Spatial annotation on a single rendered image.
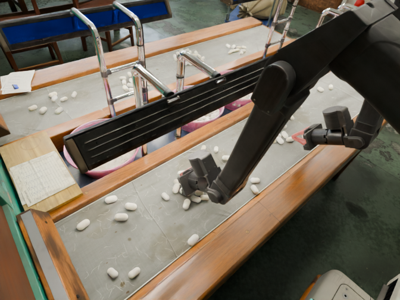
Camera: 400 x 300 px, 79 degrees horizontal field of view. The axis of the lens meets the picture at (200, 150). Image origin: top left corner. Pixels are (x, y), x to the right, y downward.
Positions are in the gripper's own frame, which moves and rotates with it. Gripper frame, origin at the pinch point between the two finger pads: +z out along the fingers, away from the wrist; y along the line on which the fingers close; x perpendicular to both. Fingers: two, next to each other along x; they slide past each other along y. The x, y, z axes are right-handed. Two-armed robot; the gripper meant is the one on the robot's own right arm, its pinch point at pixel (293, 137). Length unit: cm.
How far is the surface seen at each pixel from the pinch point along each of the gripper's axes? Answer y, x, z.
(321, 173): 1.4, 14.3, -8.9
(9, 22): 68, -68, 33
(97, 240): 76, -2, 12
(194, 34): -30, -61, 78
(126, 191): 62, -8, 20
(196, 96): 42, -30, -9
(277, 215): 28.9, 14.4, -9.5
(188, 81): 7, -34, 47
